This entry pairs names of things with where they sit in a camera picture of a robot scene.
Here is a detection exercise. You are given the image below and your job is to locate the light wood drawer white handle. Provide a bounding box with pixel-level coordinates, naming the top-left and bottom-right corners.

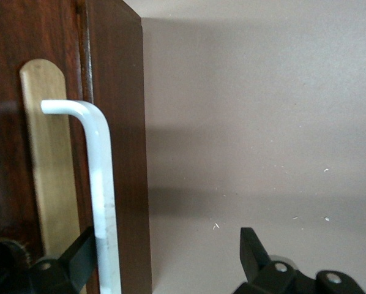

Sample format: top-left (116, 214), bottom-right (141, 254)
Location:
top-left (0, 0), bottom-right (122, 294)

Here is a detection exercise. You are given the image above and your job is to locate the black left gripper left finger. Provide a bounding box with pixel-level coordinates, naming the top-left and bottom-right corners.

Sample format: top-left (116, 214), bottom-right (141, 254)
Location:
top-left (0, 226), bottom-right (99, 294)

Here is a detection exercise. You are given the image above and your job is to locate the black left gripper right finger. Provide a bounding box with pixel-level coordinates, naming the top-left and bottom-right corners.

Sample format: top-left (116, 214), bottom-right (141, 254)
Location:
top-left (233, 227), bottom-right (366, 294)

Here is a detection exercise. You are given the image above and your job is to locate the dark red-brown wooden cabinet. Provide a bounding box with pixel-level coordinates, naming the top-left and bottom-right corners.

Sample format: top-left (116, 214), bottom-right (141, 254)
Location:
top-left (77, 0), bottom-right (153, 294)

